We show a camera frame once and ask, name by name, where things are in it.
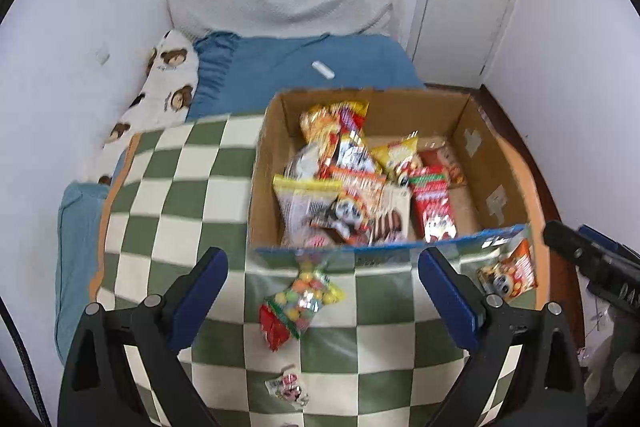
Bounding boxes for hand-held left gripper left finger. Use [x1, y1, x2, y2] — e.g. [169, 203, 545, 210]
[59, 248, 229, 427]

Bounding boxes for long red snack packet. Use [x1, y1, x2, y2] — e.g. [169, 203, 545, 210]
[407, 165, 458, 242]

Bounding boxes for grey quilted pillow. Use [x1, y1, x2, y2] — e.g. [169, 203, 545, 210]
[166, 0, 396, 40]

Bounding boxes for black cable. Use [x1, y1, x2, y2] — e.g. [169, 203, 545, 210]
[0, 297, 51, 427]

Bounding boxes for white chocolate stick packet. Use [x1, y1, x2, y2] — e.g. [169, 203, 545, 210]
[367, 184, 413, 245]

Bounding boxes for small pink white candy packet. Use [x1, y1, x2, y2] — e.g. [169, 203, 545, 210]
[265, 371, 311, 408]

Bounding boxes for blue ruffled pillow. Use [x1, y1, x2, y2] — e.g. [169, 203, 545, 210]
[189, 32, 241, 120]

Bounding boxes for colourful candy ball bag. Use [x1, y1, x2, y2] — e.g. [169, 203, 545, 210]
[258, 252, 347, 353]

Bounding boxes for cardboard box with blue print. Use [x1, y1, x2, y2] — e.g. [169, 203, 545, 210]
[247, 87, 543, 268]

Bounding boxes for large red yellow snack bag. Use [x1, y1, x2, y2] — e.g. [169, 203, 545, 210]
[300, 101, 381, 180]

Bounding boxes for green white checkered mat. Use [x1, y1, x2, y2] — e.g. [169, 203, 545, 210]
[89, 79, 551, 427]

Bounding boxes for white bear print pillow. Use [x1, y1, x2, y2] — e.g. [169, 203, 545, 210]
[82, 29, 201, 185]

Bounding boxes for orange panda biscuit bag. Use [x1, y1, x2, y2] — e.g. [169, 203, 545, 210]
[311, 167, 388, 248]
[475, 237, 538, 305]

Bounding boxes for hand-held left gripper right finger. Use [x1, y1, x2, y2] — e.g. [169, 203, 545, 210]
[418, 248, 587, 427]

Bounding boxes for clear yellow-edged snack bag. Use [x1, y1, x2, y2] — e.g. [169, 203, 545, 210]
[272, 176, 346, 249]

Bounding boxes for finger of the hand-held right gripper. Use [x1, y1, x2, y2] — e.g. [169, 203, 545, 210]
[543, 219, 640, 293]
[577, 225, 640, 268]

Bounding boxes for small yellow snack bag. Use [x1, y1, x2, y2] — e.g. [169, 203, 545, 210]
[371, 134, 420, 185]

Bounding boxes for brown snack packet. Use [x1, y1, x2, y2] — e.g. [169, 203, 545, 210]
[417, 144, 468, 188]

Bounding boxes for silver white snack packet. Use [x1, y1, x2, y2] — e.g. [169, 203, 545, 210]
[285, 144, 323, 182]

